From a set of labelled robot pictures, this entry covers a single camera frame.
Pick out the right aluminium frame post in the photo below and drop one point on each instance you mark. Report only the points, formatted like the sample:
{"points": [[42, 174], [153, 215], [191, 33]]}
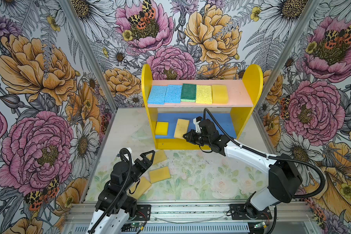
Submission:
{"points": [[302, 24]]}

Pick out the aluminium frame post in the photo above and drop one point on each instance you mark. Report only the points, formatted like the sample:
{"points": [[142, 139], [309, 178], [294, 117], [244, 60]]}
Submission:
{"points": [[81, 37], [302, 24]]}

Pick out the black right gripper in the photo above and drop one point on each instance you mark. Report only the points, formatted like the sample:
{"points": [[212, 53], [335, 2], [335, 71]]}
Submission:
{"points": [[191, 138]]}

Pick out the left aluminium frame post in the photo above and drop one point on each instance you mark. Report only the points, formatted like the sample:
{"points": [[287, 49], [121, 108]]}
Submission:
{"points": [[81, 37]]}

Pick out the green scouring sponge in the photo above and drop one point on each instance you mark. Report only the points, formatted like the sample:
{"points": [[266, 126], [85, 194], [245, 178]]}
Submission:
{"points": [[188, 92]]}

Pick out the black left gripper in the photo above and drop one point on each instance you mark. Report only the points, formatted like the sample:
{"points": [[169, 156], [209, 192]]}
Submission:
{"points": [[144, 166]]}

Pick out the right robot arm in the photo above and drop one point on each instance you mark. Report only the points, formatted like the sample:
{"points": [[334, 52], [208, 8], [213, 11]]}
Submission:
{"points": [[282, 174]]}

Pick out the tan yellow sponge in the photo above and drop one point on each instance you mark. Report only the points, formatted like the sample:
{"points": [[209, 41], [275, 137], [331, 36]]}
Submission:
{"points": [[159, 156], [159, 174], [139, 188]]}

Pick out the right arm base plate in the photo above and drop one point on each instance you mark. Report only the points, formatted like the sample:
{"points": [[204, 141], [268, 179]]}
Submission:
{"points": [[239, 211]]}

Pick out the speckled yellow sponge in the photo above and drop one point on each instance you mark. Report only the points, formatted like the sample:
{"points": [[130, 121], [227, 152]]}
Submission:
{"points": [[204, 94]]}

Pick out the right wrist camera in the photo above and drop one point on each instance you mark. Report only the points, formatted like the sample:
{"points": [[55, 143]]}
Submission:
{"points": [[196, 122]]}

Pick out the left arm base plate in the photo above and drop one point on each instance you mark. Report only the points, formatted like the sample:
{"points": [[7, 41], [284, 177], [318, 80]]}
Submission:
{"points": [[141, 212]]}

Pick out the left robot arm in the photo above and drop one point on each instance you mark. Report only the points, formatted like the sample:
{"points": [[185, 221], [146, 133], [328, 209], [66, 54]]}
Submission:
{"points": [[115, 205]]}

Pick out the light blue sponge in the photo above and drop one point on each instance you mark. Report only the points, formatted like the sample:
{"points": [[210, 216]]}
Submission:
{"points": [[157, 95]]}

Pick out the bright yellow square sponge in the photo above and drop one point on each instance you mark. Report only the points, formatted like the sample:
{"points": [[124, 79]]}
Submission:
{"points": [[161, 128]]}

